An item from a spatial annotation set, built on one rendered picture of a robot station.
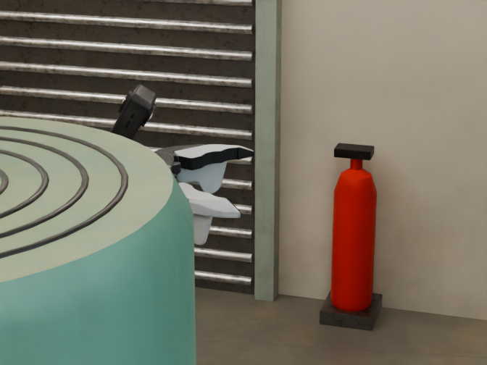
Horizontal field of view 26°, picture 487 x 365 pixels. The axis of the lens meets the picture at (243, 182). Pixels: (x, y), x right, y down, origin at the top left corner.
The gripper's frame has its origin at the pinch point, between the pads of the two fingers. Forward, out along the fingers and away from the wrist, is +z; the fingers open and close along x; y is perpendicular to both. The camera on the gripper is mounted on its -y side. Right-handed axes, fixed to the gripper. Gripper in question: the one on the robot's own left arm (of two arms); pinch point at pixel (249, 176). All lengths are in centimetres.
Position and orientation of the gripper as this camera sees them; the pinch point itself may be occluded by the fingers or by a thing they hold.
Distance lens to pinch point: 116.1
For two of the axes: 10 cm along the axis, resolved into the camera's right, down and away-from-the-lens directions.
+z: 9.9, 0.3, -0.9
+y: 0.1, 8.9, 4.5
